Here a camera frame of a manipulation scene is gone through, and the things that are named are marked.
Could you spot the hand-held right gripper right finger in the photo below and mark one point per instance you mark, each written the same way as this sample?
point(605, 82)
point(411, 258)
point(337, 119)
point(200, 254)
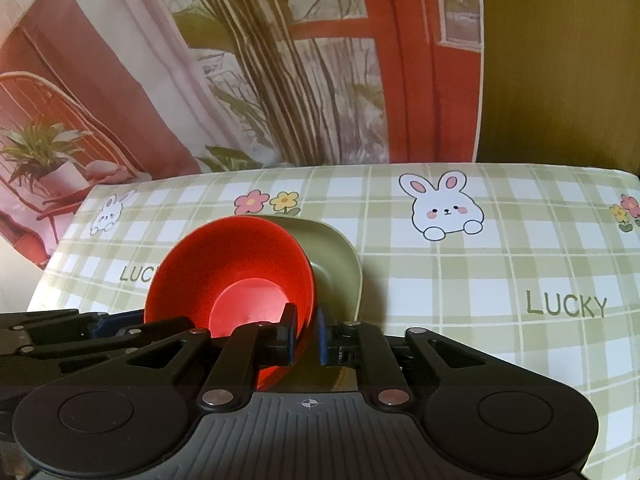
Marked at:
point(323, 340)

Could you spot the red bowl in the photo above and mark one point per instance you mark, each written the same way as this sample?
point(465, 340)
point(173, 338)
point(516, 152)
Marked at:
point(235, 255)

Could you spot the wall poster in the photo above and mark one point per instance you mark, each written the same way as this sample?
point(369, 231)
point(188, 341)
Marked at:
point(250, 60)

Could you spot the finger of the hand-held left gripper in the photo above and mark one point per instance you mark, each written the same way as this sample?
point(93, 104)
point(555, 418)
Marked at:
point(120, 322)
point(100, 347)

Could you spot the green checkered tablecloth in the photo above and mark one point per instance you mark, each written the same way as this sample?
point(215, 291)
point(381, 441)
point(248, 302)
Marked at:
point(475, 285)

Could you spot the green oval plate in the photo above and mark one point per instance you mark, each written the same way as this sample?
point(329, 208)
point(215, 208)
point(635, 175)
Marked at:
point(335, 255)

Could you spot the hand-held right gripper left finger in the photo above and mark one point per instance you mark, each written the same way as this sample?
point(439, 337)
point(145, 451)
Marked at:
point(287, 335)

